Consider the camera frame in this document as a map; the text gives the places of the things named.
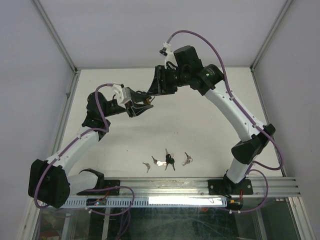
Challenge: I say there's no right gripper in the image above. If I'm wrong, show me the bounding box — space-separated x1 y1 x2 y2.
147 65 191 96

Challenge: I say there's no small brass padlock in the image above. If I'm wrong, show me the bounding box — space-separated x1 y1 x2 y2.
142 96 152 105

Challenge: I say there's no small silver key pair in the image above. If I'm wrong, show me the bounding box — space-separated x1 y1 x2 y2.
143 162 151 173

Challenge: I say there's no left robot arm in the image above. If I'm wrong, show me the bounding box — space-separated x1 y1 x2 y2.
28 83 153 209

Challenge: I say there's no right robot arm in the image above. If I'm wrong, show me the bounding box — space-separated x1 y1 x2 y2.
147 43 276 194

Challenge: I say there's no silver key set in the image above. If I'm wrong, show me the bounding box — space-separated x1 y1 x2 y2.
181 152 193 167
152 156 167 167

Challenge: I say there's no black headed key set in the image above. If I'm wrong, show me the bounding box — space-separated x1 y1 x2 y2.
165 149 176 171

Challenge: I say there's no right silver key set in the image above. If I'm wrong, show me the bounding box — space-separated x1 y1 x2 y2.
181 152 193 167

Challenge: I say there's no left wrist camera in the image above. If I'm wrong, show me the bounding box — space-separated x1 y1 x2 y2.
111 84 132 108

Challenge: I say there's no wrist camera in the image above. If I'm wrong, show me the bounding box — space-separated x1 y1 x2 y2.
159 42 177 69
111 84 132 108

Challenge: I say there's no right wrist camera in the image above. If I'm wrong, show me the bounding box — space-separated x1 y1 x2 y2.
159 42 177 69

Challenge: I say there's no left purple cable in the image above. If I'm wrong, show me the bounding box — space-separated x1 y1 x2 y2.
33 83 136 240

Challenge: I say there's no purple cable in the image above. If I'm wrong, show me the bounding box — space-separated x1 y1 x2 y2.
165 30 284 215
33 83 136 240

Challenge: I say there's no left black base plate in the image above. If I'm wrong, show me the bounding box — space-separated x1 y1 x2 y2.
76 179 121 197

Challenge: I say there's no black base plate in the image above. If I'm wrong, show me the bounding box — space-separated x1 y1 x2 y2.
76 179 121 197
207 178 254 198

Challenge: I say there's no white slotted cable duct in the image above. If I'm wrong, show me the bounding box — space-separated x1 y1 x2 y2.
61 196 227 209

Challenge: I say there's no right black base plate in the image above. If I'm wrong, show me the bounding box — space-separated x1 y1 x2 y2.
207 178 254 198

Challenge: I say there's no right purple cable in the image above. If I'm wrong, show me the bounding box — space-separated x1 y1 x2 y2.
165 30 284 215

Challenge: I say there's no aluminium mounting rail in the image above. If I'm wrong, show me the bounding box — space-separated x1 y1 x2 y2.
30 176 300 199

